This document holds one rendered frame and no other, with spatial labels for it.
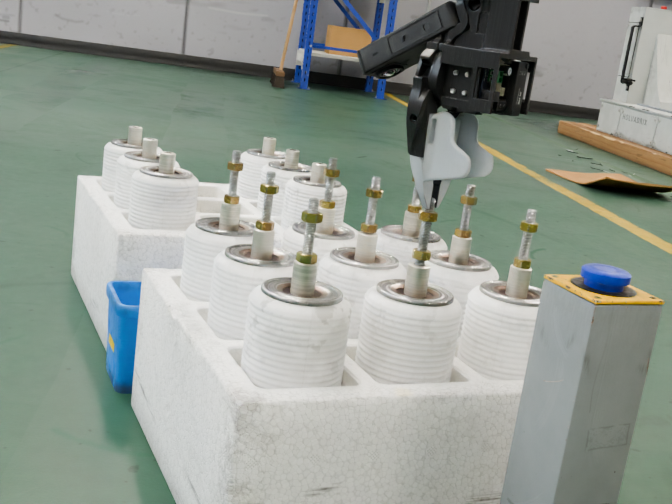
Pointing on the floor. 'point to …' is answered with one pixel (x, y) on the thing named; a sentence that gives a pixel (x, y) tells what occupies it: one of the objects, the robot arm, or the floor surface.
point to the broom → (283, 55)
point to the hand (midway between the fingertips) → (426, 192)
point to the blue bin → (122, 332)
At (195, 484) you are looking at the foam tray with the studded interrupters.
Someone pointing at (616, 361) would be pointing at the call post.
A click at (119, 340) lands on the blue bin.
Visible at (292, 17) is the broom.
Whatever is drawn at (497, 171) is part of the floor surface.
